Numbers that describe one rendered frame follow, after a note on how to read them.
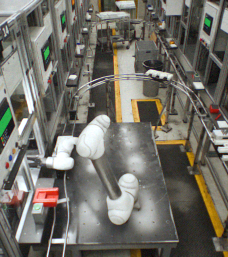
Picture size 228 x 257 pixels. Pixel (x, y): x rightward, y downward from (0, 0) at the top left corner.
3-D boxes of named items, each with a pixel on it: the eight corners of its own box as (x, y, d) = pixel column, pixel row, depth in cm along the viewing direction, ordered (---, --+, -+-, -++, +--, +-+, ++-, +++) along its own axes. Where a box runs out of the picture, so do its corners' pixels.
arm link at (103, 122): (88, 122, 180) (80, 133, 170) (101, 107, 169) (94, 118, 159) (102, 133, 182) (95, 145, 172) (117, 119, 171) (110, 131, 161)
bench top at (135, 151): (178, 244, 185) (178, 241, 183) (31, 247, 184) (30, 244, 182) (150, 124, 306) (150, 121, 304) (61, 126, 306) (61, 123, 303)
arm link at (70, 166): (53, 171, 207) (56, 158, 216) (73, 172, 208) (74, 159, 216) (52, 164, 199) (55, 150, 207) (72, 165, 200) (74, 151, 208)
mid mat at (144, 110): (170, 130, 403) (170, 129, 403) (135, 131, 403) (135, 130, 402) (159, 98, 484) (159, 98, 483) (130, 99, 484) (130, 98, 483)
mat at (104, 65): (123, 129, 406) (123, 129, 405) (85, 130, 406) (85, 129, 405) (115, 28, 879) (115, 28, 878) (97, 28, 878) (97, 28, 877)
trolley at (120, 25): (137, 37, 792) (139, 3, 734) (119, 38, 785) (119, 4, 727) (131, 30, 859) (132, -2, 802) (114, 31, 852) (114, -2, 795)
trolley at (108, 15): (101, 53, 686) (99, 14, 629) (95, 46, 729) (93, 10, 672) (132, 49, 708) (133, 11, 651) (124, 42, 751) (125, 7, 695)
